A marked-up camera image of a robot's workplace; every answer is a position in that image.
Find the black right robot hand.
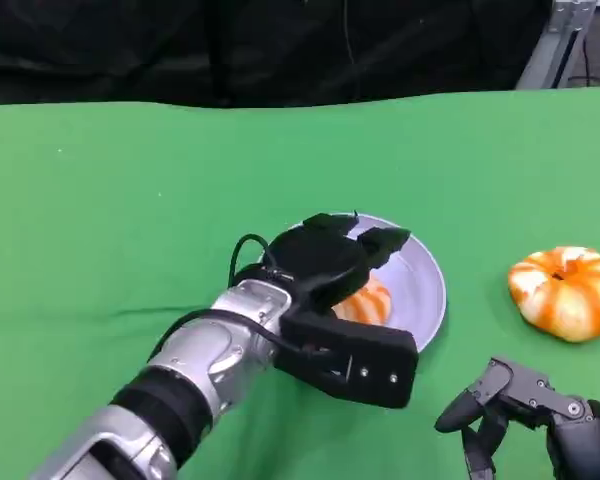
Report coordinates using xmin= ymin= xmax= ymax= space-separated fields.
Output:
xmin=433 ymin=355 xmax=600 ymax=480

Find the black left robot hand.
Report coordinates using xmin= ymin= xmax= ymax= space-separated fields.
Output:
xmin=262 ymin=212 xmax=412 ymax=316

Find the orange and white toy bread roll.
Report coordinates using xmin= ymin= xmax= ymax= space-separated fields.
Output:
xmin=507 ymin=245 xmax=600 ymax=344
xmin=331 ymin=276 xmax=393 ymax=328

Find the lilac plate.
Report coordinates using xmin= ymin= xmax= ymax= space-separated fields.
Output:
xmin=287 ymin=213 xmax=448 ymax=354

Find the green table cloth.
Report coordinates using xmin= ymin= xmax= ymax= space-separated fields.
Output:
xmin=0 ymin=85 xmax=600 ymax=480

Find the black backdrop curtain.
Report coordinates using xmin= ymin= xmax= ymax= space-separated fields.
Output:
xmin=0 ymin=0 xmax=554 ymax=109

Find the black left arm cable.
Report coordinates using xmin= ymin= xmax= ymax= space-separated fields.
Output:
xmin=227 ymin=233 xmax=277 ymax=290

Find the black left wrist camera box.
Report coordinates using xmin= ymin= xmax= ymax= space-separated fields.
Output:
xmin=272 ymin=308 xmax=421 ymax=411

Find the grey metal frame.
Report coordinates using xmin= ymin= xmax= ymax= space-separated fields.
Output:
xmin=515 ymin=0 xmax=600 ymax=90

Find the black floor cable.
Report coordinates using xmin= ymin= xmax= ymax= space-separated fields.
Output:
xmin=565 ymin=38 xmax=600 ymax=88

